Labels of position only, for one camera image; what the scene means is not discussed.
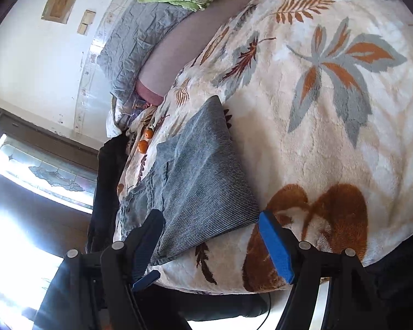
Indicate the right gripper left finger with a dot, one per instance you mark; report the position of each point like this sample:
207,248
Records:
94,291

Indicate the grey quilted pillow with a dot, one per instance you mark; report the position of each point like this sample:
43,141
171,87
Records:
140,29

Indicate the window with stained glass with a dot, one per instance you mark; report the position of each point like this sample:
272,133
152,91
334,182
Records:
46,164

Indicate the white cloth pile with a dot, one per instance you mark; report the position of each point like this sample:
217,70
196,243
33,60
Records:
118,119

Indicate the leaf pattern fleece blanket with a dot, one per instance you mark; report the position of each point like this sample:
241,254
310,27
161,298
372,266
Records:
318,99

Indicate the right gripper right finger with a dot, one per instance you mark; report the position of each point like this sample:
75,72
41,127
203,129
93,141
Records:
352,302

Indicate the orange tangerine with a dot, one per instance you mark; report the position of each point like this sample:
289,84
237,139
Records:
149,133
142,146

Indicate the grey denim pants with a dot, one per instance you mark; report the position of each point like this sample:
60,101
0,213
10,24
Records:
198,184

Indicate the beige wall switch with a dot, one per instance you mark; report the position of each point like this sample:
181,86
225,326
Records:
86,22

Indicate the black garment on armrest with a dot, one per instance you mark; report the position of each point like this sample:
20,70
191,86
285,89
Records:
111,158

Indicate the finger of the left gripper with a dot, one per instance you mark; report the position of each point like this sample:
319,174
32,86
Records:
145,281

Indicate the orange tangerine right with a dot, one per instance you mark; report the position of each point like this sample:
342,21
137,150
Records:
149,133

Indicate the orange tangerine left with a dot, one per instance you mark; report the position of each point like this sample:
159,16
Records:
142,146

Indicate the person knee black trousers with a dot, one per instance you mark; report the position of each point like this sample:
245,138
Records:
199,307

